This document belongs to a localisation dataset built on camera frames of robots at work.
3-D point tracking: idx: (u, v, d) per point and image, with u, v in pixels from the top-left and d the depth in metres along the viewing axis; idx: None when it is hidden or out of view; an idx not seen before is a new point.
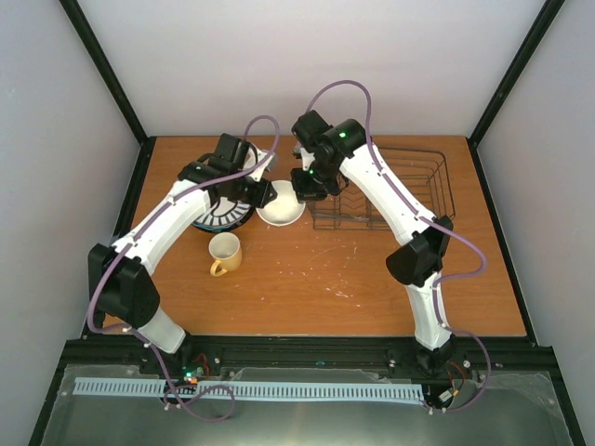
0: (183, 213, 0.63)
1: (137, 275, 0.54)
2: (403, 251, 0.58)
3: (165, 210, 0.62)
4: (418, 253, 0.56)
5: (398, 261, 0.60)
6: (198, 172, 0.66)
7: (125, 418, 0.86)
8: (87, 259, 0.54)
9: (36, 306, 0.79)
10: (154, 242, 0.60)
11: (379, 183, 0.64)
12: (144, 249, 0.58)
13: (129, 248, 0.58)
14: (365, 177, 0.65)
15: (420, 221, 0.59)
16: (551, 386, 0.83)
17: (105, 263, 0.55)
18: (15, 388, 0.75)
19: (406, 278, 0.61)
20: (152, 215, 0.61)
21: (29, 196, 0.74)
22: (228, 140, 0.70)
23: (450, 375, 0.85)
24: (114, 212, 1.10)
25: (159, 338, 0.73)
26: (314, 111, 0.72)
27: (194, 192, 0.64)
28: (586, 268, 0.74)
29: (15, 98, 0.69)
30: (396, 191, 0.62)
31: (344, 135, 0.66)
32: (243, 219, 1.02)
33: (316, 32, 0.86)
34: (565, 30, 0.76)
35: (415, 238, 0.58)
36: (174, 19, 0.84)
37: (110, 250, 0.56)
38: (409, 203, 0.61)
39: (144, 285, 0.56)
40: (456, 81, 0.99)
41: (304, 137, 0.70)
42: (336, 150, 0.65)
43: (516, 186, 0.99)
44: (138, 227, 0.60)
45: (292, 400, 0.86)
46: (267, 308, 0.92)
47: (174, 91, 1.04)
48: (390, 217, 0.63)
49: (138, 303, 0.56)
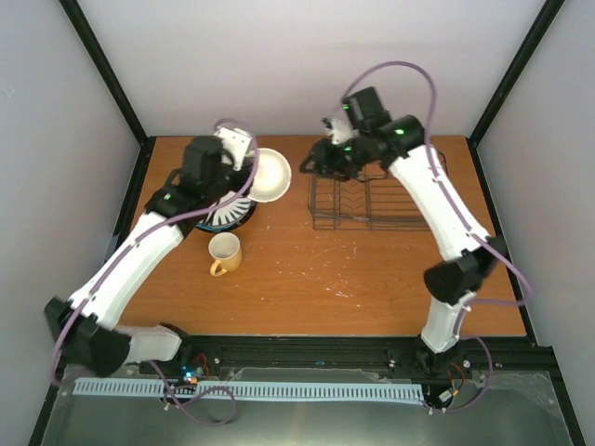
0: (148, 255, 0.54)
1: (94, 335, 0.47)
2: (449, 268, 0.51)
3: (126, 255, 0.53)
4: (466, 273, 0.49)
5: (439, 276, 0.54)
6: (168, 201, 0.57)
7: (125, 417, 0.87)
8: (43, 314, 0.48)
9: (36, 306, 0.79)
10: (115, 294, 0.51)
11: (432, 190, 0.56)
12: (102, 304, 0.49)
13: (85, 304, 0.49)
14: (417, 181, 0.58)
15: (471, 238, 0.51)
16: (551, 386, 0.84)
17: (62, 319, 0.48)
18: (15, 389, 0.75)
19: (446, 296, 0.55)
20: (111, 261, 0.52)
21: (29, 195, 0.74)
22: (191, 156, 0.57)
23: (450, 374, 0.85)
24: (114, 212, 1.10)
25: (150, 355, 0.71)
26: (376, 90, 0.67)
27: (159, 229, 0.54)
28: (586, 267, 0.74)
29: (16, 98, 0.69)
30: (452, 203, 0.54)
31: (402, 131, 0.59)
32: (243, 219, 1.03)
33: (316, 32, 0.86)
34: (565, 30, 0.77)
35: (464, 256, 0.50)
36: (173, 19, 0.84)
37: (67, 305, 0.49)
38: (462, 216, 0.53)
39: (106, 342, 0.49)
40: (456, 81, 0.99)
41: (355, 115, 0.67)
42: (389, 147, 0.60)
43: (517, 186, 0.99)
44: (96, 277, 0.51)
45: (292, 400, 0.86)
46: (267, 308, 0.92)
47: (175, 91, 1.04)
48: (438, 229, 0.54)
49: (101, 358, 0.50)
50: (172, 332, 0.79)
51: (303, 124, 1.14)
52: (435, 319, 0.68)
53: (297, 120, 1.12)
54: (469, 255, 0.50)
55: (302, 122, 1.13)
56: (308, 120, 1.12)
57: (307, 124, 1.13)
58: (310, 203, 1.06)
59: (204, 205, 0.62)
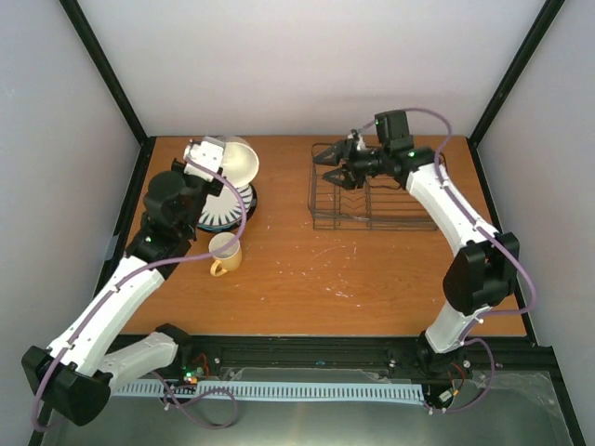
0: (129, 300, 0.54)
1: (73, 385, 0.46)
2: (458, 265, 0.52)
3: (107, 299, 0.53)
4: (472, 262, 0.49)
5: (454, 279, 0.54)
6: (150, 242, 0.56)
7: (127, 417, 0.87)
8: (20, 364, 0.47)
9: (36, 307, 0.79)
10: (95, 340, 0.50)
11: (441, 197, 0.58)
12: (82, 352, 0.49)
13: (64, 353, 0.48)
14: (428, 190, 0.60)
15: (478, 232, 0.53)
16: (551, 386, 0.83)
17: (40, 368, 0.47)
18: (15, 390, 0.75)
19: (462, 302, 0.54)
20: (90, 308, 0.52)
21: (29, 195, 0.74)
22: (152, 205, 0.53)
23: (450, 375, 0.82)
24: (114, 213, 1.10)
25: (145, 369, 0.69)
26: (404, 110, 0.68)
27: (140, 274, 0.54)
28: (587, 268, 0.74)
29: (15, 98, 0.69)
30: (456, 203, 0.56)
31: (414, 155, 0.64)
32: (243, 219, 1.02)
33: (316, 33, 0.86)
34: (566, 29, 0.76)
35: (469, 247, 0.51)
36: (173, 19, 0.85)
37: (45, 354, 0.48)
38: (468, 213, 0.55)
39: (86, 390, 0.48)
40: (456, 81, 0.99)
41: (383, 133, 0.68)
42: (403, 171, 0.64)
43: (517, 186, 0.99)
44: (75, 324, 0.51)
45: (292, 400, 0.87)
46: (267, 308, 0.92)
47: (174, 91, 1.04)
48: (448, 228, 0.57)
49: (82, 407, 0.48)
50: (166, 335, 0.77)
51: (303, 124, 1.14)
52: (443, 321, 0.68)
53: (297, 120, 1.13)
54: (476, 247, 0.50)
55: (301, 122, 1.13)
56: (308, 121, 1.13)
57: (306, 124, 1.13)
58: (310, 203, 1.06)
59: (191, 227, 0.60)
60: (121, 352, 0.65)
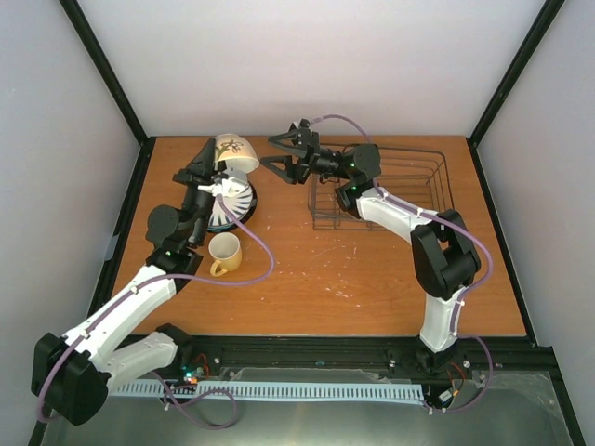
0: (145, 302, 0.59)
1: (83, 370, 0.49)
2: (418, 250, 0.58)
3: (125, 299, 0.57)
4: (425, 239, 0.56)
5: (422, 268, 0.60)
6: (169, 256, 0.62)
7: (127, 416, 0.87)
8: (34, 350, 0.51)
9: (36, 307, 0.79)
10: (110, 334, 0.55)
11: (389, 206, 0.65)
12: (97, 343, 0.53)
13: (80, 341, 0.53)
14: (373, 206, 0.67)
15: (423, 216, 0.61)
16: (551, 386, 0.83)
17: (51, 356, 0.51)
18: (15, 390, 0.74)
19: (436, 288, 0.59)
20: (110, 304, 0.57)
21: (29, 195, 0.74)
22: (156, 241, 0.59)
23: (450, 375, 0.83)
24: (114, 212, 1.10)
25: (146, 368, 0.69)
26: (377, 149, 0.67)
27: (160, 280, 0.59)
28: (586, 267, 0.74)
29: (16, 98, 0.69)
30: (397, 205, 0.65)
31: (355, 189, 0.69)
32: (243, 219, 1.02)
33: (315, 32, 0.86)
34: (565, 30, 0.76)
35: (420, 229, 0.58)
36: (173, 19, 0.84)
37: (60, 341, 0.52)
38: (410, 206, 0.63)
39: (93, 381, 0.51)
40: (456, 81, 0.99)
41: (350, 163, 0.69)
42: (350, 206, 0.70)
43: (516, 186, 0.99)
44: (94, 317, 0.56)
45: (292, 400, 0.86)
46: (267, 308, 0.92)
47: (174, 91, 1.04)
48: (399, 227, 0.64)
49: (84, 400, 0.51)
50: (169, 337, 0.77)
51: None
52: (432, 316, 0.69)
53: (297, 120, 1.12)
54: (425, 228, 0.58)
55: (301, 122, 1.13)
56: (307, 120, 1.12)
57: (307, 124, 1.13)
58: (310, 202, 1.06)
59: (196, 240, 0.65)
60: (120, 350, 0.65)
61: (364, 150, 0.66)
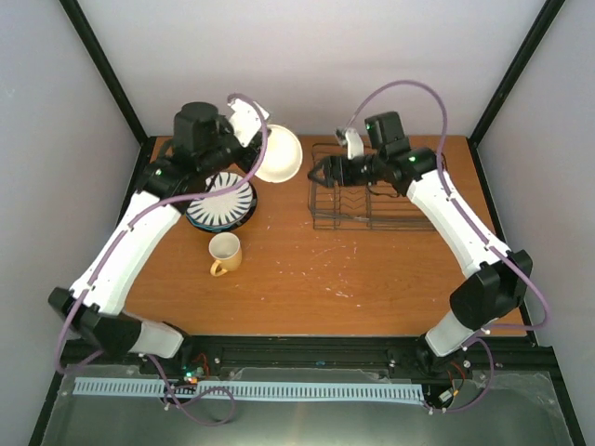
0: (144, 238, 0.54)
1: (98, 327, 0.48)
2: (469, 285, 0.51)
3: (122, 240, 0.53)
4: (486, 284, 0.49)
5: (463, 298, 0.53)
6: (159, 177, 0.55)
7: (126, 416, 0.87)
8: (48, 304, 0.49)
9: (37, 307, 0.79)
10: (114, 281, 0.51)
11: (447, 211, 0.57)
12: (103, 294, 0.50)
13: (86, 294, 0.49)
14: (433, 202, 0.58)
15: (491, 252, 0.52)
16: (550, 386, 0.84)
17: (66, 308, 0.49)
18: (15, 391, 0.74)
19: (470, 318, 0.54)
20: (107, 247, 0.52)
21: (29, 196, 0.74)
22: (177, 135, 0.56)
23: (450, 375, 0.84)
24: (114, 212, 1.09)
25: (153, 347, 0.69)
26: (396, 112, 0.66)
27: (155, 211, 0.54)
28: (587, 267, 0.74)
29: (15, 98, 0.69)
30: (464, 216, 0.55)
31: (414, 159, 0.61)
32: (243, 219, 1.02)
33: (315, 31, 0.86)
34: (567, 30, 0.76)
35: (483, 269, 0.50)
36: (173, 19, 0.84)
37: (68, 295, 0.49)
38: (480, 230, 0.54)
39: (112, 330, 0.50)
40: (457, 81, 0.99)
41: (377, 137, 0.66)
42: (403, 177, 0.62)
43: (516, 186, 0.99)
44: (95, 264, 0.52)
45: (292, 400, 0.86)
46: (267, 308, 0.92)
47: (174, 90, 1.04)
48: (458, 248, 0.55)
49: (109, 346, 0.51)
50: (174, 329, 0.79)
51: (303, 124, 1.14)
52: (445, 325, 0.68)
53: (297, 120, 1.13)
54: (488, 268, 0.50)
55: (302, 122, 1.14)
56: (307, 120, 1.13)
57: (308, 123, 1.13)
58: (310, 202, 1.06)
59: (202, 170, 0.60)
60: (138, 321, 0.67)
61: (383, 112, 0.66)
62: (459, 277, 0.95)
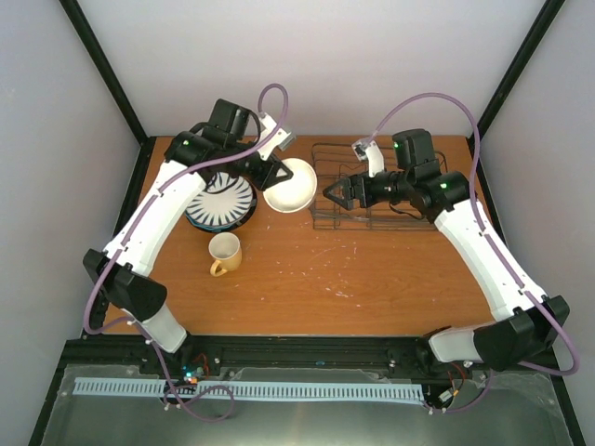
0: (172, 203, 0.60)
1: (129, 284, 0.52)
2: (499, 329, 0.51)
3: (153, 203, 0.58)
4: (520, 333, 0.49)
5: (491, 342, 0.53)
6: (187, 147, 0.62)
7: (126, 416, 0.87)
8: (84, 265, 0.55)
9: (36, 307, 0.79)
10: (145, 243, 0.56)
11: (480, 246, 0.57)
12: (136, 255, 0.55)
13: (120, 254, 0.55)
14: (464, 236, 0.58)
15: (526, 296, 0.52)
16: (550, 386, 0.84)
17: (100, 268, 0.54)
18: (15, 390, 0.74)
19: (495, 360, 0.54)
20: (138, 212, 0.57)
21: (28, 195, 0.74)
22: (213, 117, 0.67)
23: (450, 374, 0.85)
24: (114, 212, 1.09)
25: (161, 335, 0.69)
26: (428, 133, 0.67)
27: (183, 178, 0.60)
28: (587, 267, 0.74)
29: (15, 98, 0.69)
30: (498, 255, 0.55)
31: (446, 186, 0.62)
32: (243, 219, 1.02)
33: (314, 30, 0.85)
34: (567, 30, 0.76)
35: (516, 316, 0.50)
36: (172, 18, 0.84)
37: (102, 256, 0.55)
38: (515, 273, 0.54)
39: (143, 289, 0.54)
40: (457, 81, 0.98)
41: (405, 157, 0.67)
42: (433, 203, 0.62)
43: (516, 186, 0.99)
44: (126, 228, 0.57)
45: (292, 400, 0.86)
46: (267, 308, 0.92)
47: (173, 90, 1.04)
48: (488, 286, 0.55)
49: (140, 306, 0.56)
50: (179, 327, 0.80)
51: (302, 124, 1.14)
52: (456, 341, 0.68)
53: (296, 120, 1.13)
54: (522, 315, 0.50)
55: (301, 122, 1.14)
56: (307, 119, 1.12)
57: (307, 123, 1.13)
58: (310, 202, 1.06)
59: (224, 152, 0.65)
60: None
61: (413, 133, 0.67)
62: (459, 277, 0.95)
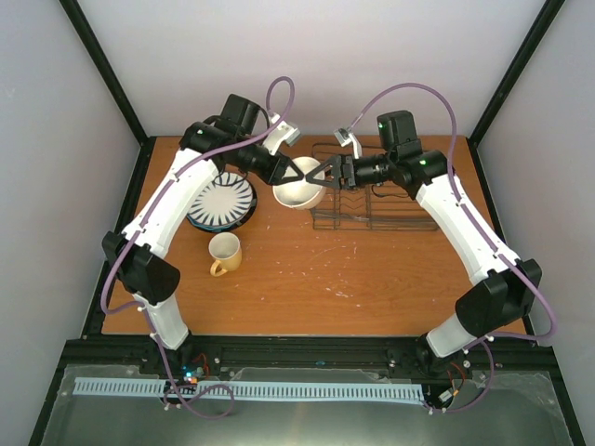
0: (189, 188, 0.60)
1: (150, 264, 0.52)
2: (476, 293, 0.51)
3: (170, 189, 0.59)
4: (494, 294, 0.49)
5: (470, 306, 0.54)
6: (201, 136, 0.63)
7: (126, 416, 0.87)
8: (101, 246, 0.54)
9: (36, 306, 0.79)
10: (163, 226, 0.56)
11: (456, 216, 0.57)
12: (153, 236, 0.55)
13: (138, 235, 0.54)
14: (442, 208, 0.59)
15: (499, 259, 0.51)
16: (551, 386, 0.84)
17: (118, 250, 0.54)
18: (15, 390, 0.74)
19: (475, 323, 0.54)
20: (156, 195, 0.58)
21: (29, 195, 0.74)
22: (226, 111, 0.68)
23: (450, 375, 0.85)
24: (114, 211, 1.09)
25: (166, 328, 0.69)
26: (408, 112, 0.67)
27: (197, 164, 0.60)
28: (587, 266, 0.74)
29: (15, 98, 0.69)
30: (473, 223, 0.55)
31: (425, 163, 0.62)
32: (243, 219, 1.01)
33: (315, 32, 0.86)
34: (566, 30, 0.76)
35: (490, 277, 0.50)
36: (172, 19, 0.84)
37: (121, 238, 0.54)
38: (487, 238, 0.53)
39: (159, 270, 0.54)
40: (457, 81, 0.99)
41: (389, 136, 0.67)
42: (414, 180, 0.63)
43: (517, 184, 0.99)
44: (144, 211, 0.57)
45: (292, 400, 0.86)
46: (267, 308, 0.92)
47: (174, 91, 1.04)
48: (466, 254, 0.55)
49: (156, 287, 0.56)
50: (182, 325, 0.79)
51: (302, 124, 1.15)
52: (454, 335, 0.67)
53: (297, 120, 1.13)
54: (495, 276, 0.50)
55: (300, 122, 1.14)
56: (307, 119, 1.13)
57: (308, 123, 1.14)
58: None
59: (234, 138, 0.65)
60: None
61: (397, 113, 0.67)
62: (459, 277, 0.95)
